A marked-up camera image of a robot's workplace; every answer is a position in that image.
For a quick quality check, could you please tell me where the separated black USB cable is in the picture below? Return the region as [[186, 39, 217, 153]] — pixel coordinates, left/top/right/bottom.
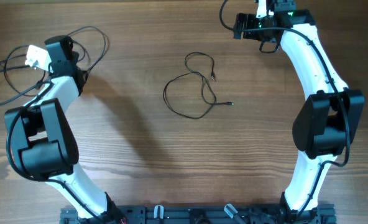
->
[[162, 52, 234, 120]]

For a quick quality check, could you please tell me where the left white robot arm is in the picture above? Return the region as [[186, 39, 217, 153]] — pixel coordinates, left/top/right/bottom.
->
[[4, 35, 127, 223]]

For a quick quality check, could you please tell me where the black camera cable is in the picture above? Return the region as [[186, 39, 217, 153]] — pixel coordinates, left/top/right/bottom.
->
[[219, 0, 351, 223], [5, 74, 104, 224]]

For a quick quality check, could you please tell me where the right black camera cable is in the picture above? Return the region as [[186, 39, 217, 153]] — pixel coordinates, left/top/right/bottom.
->
[[219, 0, 351, 223]]

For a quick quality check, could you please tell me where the left black camera cable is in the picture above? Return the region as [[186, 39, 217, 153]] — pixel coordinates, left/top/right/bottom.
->
[[5, 74, 104, 224]]

